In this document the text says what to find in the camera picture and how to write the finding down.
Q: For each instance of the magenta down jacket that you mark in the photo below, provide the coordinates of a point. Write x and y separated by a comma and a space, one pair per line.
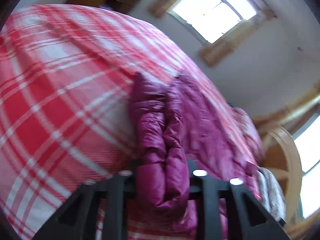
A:
173, 123

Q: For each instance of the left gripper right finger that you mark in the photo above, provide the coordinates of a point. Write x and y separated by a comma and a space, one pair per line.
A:
246, 217

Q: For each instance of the beige curtain near headboard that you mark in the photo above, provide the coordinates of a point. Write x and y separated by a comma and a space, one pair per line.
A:
289, 112

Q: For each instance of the right beige curtain far window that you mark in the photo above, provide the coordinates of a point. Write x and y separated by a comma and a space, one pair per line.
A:
214, 53

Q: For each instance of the wooden bed headboard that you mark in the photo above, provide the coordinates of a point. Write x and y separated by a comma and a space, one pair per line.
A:
283, 160

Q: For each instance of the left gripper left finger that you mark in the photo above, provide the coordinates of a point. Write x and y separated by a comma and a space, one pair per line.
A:
77, 217

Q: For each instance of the pink folded quilt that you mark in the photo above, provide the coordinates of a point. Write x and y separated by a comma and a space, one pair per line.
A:
250, 134

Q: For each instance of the red plaid bed sheet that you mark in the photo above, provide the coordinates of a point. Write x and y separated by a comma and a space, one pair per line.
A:
67, 75

